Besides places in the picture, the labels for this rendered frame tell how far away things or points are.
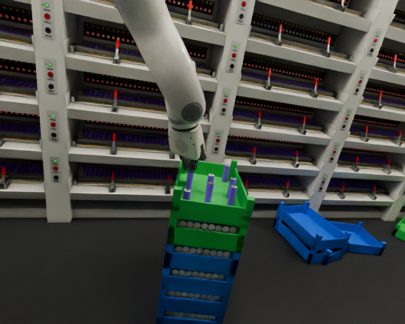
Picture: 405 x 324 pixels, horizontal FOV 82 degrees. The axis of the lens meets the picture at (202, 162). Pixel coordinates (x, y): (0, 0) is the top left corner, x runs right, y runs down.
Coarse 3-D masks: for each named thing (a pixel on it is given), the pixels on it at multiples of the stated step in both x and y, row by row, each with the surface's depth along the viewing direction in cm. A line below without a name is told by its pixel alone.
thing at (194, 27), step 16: (64, 0) 80; (80, 0) 81; (96, 0) 86; (176, 0) 102; (192, 0) 103; (96, 16) 85; (112, 16) 86; (176, 16) 96; (192, 16) 105; (208, 16) 108; (192, 32) 94; (208, 32) 95; (224, 32) 98
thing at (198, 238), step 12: (168, 228) 59; (180, 228) 59; (240, 228) 59; (168, 240) 60; (180, 240) 60; (192, 240) 60; (204, 240) 60; (216, 240) 60; (228, 240) 60; (240, 240) 60; (240, 252) 62
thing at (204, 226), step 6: (180, 222) 59; (186, 222) 60; (192, 222) 60; (198, 222) 60; (204, 222) 60; (192, 228) 60; (198, 228) 60; (204, 228) 60; (210, 228) 60; (216, 228) 60; (222, 228) 60; (228, 228) 60; (234, 228) 60
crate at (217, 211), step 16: (176, 192) 56; (192, 192) 72; (224, 192) 75; (240, 192) 70; (176, 208) 57; (192, 208) 57; (208, 208) 57; (224, 208) 57; (240, 208) 57; (224, 224) 59; (240, 224) 59
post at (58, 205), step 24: (72, 24) 93; (48, 48) 84; (72, 72) 97; (48, 96) 90; (72, 120) 102; (48, 144) 96; (48, 168) 99; (72, 168) 108; (48, 192) 103; (48, 216) 107; (72, 216) 114
